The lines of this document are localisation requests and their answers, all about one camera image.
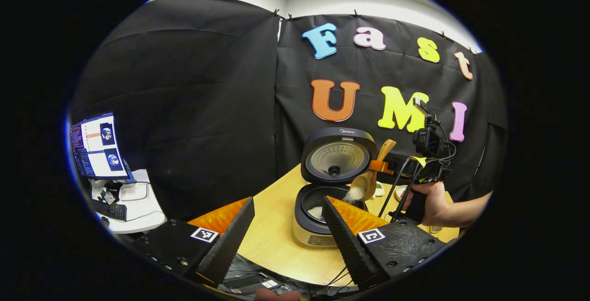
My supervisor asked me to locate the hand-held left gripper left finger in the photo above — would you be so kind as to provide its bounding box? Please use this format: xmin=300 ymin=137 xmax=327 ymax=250
xmin=134 ymin=197 xmax=255 ymax=289

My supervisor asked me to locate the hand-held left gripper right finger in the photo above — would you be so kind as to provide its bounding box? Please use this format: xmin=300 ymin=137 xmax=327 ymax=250
xmin=322 ymin=196 xmax=447 ymax=291

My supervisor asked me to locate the wooden spoon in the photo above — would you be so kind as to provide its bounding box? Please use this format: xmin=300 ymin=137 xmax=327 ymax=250
xmin=350 ymin=139 xmax=397 ymax=201

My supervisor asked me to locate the dark grey rice cooker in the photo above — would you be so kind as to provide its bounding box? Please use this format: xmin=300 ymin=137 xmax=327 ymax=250
xmin=293 ymin=127 xmax=378 ymax=248

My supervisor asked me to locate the white side desk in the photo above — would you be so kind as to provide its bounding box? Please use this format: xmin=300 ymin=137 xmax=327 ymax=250
xmin=90 ymin=169 xmax=167 ymax=234

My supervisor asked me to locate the black keyboard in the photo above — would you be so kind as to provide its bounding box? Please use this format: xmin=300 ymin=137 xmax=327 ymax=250
xmin=90 ymin=198 xmax=128 ymax=222

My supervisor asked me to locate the black backdrop cloth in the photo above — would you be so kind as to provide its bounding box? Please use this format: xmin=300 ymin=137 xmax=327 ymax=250
xmin=69 ymin=0 xmax=508 ymax=228

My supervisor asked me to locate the computer monitor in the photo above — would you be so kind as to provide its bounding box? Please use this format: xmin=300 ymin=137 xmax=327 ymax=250
xmin=70 ymin=111 xmax=131 ymax=181

